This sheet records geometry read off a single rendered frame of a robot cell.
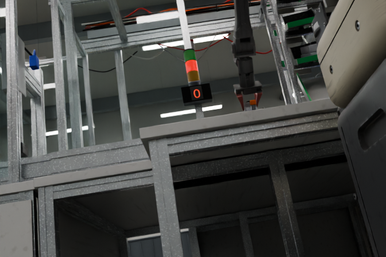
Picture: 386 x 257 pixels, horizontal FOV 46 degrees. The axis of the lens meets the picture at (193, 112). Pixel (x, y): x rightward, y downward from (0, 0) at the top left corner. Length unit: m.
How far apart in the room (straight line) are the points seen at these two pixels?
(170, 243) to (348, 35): 0.67
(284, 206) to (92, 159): 0.64
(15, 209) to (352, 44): 1.18
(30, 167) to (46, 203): 0.18
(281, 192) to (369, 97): 0.89
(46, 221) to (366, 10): 1.16
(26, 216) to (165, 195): 0.55
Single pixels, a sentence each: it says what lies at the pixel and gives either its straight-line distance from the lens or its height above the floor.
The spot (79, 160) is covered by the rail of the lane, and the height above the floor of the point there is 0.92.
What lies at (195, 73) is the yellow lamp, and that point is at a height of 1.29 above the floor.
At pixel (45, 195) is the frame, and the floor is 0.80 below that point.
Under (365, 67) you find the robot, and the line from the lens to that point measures 0.60.
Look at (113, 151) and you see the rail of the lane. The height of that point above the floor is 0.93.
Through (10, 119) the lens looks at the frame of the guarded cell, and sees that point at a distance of 1.64.
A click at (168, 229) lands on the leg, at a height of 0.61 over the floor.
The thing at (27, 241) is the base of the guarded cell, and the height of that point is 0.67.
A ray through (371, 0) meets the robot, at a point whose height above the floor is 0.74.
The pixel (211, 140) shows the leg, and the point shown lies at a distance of 1.13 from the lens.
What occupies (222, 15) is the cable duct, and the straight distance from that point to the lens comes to 3.14.
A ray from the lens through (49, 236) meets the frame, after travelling 1.46.
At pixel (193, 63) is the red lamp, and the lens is 1.93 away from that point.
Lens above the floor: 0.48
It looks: 20 degrees up
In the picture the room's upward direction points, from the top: 10 degrees counter-clockwise
